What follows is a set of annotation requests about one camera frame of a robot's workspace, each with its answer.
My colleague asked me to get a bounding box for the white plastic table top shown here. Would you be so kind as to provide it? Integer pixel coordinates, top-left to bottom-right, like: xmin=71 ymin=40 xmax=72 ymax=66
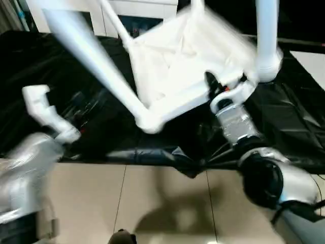
xmin=123 ymin=6 xmax=285 ymax=134

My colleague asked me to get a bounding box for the black glossy mat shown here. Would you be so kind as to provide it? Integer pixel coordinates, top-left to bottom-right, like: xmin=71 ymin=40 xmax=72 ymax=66
xmin=0 ymin=30 xmax=325 ymax=178

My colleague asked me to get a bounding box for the flat white board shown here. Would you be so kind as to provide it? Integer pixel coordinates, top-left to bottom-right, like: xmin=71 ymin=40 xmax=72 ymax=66
xmin=289 ymin=50 xmax=325 ymax=91

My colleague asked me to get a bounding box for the white glass-door cabinet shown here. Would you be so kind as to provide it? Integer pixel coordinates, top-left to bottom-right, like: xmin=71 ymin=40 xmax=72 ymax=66
xmin=25 ymin=0 xmax=178 ymax=39

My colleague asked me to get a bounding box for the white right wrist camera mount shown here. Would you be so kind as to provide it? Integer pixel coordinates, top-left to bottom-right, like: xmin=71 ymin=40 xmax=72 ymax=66
xmin=209 ymin=76 xmax=257 ymax=116

